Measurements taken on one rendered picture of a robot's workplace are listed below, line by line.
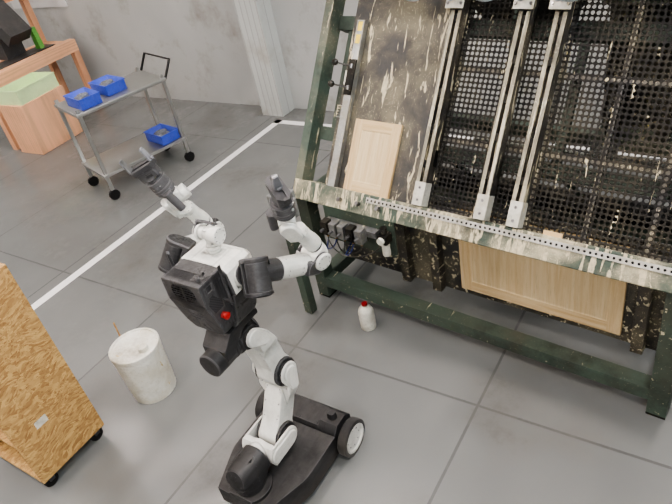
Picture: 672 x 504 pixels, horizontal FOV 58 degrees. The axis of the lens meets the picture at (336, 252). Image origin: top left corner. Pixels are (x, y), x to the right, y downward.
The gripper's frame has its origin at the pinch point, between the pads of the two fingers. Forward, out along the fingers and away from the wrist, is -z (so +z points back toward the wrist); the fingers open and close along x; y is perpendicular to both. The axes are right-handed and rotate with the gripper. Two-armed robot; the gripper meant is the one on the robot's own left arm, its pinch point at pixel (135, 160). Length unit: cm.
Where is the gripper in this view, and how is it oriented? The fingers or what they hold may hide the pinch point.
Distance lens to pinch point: 257.0
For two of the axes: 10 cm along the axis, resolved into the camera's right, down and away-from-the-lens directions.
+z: 5.4, 6.1, 5.8
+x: 8.4, -4.1, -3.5
